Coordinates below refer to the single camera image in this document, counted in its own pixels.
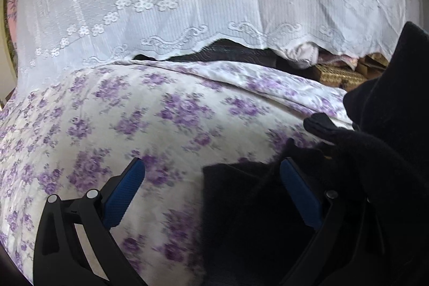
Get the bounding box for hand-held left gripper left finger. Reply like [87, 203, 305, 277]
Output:
[34, 157, 149, 286]

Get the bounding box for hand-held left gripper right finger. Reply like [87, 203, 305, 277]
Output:
[280, 158, 356, 286]

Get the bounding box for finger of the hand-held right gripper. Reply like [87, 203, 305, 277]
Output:
[303, 113, 340, 140]

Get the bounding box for navy knit cardigan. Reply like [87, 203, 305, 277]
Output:
[201, 21, 429, 286]

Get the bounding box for woven wicker basket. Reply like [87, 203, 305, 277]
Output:
[313, 53, 391, 90]

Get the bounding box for pale pink cloth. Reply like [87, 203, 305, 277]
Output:
[283, 42, 320, 69]

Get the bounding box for purple floral bedsheet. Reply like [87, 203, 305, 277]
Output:
[0, 60, 356, 286]

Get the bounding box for black cushion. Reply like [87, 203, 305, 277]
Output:
[133, 39, 280, 69]

